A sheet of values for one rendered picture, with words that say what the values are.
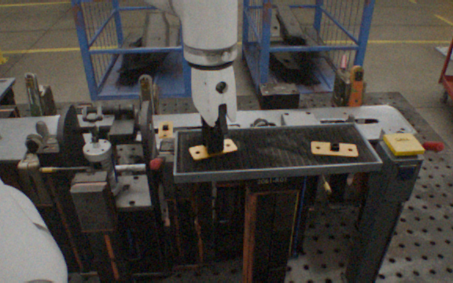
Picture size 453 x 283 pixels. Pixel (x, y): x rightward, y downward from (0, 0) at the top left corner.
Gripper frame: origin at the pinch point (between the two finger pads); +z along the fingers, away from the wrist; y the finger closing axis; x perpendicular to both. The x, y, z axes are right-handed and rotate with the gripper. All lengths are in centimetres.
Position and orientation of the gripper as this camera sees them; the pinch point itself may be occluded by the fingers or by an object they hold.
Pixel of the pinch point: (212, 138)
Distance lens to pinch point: 70.0
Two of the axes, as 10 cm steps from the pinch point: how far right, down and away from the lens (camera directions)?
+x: -9.2, 2.2, -3.2
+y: -3.8, -5.2, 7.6
